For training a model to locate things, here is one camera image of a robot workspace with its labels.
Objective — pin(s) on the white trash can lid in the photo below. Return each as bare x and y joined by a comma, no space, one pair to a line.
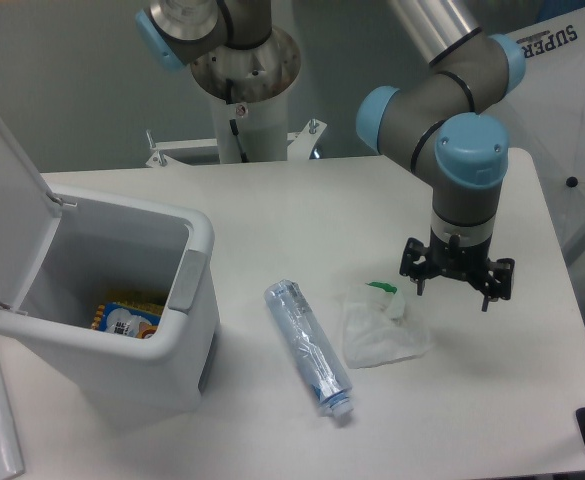
29,217

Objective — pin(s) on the crushed clear plastic bottle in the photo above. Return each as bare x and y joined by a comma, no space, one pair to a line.
315,358

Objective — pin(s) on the white plastic bag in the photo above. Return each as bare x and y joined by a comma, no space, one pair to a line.
380,328

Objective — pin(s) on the blue yellow snack packet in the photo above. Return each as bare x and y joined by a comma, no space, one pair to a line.
130,313

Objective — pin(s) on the white trash can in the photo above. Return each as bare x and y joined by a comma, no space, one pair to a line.
107,241

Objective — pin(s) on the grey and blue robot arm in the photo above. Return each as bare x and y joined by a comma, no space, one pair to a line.
439,131

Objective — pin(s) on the white metal base bracket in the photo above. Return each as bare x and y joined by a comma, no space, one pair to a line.
300,146

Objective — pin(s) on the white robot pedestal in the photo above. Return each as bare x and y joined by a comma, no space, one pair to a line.
248,94

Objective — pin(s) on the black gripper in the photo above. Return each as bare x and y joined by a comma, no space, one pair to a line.
494,279

